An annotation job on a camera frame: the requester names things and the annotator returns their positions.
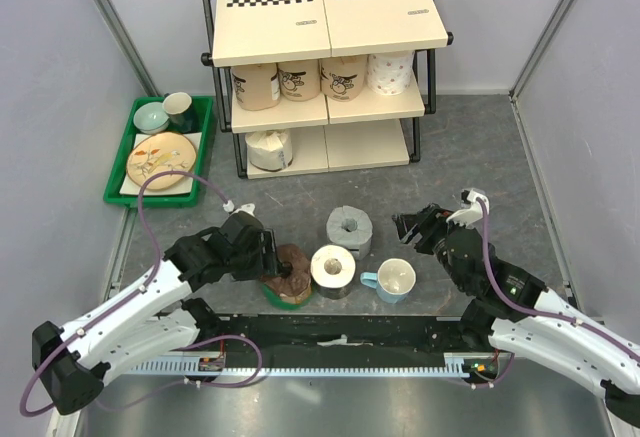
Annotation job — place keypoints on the tan roll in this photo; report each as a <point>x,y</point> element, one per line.
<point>256,86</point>
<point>342,78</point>
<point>299,80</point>

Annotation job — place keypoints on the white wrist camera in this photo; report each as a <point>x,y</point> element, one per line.
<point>230,208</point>
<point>474,204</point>

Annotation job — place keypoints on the pale celadon bowl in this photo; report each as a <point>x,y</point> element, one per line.
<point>151,119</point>

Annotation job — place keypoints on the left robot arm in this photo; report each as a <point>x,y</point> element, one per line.
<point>155,314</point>

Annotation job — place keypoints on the dark green white cup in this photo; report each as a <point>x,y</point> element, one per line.
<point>179,107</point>

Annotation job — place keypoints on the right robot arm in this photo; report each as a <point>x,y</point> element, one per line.
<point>514,311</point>

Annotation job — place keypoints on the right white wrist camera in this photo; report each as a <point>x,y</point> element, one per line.
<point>474,204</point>

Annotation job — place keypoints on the green plastic tray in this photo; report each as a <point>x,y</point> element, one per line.
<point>207,115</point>

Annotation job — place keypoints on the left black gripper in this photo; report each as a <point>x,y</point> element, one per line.
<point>266,263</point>

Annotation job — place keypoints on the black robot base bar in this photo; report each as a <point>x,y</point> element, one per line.
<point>298,341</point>

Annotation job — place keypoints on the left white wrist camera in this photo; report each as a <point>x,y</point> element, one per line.
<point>230,208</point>

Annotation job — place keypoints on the cream roll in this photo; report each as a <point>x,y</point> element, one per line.
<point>270,150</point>

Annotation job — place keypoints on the white paper roll front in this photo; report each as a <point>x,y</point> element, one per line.
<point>332,270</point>

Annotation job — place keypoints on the round painted bird plate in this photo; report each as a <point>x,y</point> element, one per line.
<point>166,151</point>

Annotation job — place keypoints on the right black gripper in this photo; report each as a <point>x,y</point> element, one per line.
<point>429,220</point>

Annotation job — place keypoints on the black frame beige shelf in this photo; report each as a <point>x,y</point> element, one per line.
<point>327,135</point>

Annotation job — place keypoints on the grey paper roll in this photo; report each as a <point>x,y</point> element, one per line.
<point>352,229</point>

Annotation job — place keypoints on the dark brown roll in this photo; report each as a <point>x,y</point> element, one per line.
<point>293,291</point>

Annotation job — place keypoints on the white paper roll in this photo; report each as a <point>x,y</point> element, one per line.
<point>389,74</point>
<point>332,270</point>

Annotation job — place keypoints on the light blue white mug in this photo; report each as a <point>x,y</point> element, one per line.
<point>393,281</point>

